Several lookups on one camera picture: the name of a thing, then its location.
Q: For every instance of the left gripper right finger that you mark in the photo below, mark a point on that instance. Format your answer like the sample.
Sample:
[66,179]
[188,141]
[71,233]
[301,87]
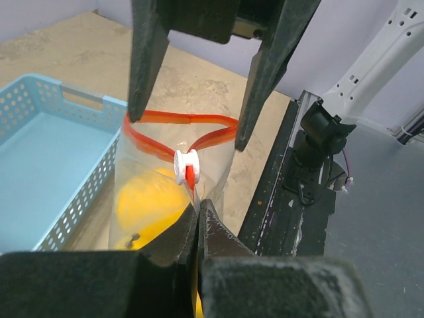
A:
[235,282]

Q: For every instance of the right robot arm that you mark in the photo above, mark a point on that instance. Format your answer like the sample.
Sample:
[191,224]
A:
[329,121]

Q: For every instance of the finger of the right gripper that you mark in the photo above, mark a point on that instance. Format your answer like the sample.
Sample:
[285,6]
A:
[150,29]
[287,24]

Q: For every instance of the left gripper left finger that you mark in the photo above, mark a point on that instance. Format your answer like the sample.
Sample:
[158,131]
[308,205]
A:
[99,285]

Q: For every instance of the small yellow pear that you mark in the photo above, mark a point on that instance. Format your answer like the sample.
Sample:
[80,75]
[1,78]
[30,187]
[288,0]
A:
[137,240]

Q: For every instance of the blue plastic basket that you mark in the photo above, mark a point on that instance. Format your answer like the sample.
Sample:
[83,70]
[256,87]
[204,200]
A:
[58,145]

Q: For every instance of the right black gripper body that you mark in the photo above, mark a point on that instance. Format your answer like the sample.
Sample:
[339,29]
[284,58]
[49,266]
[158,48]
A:
[217,21]

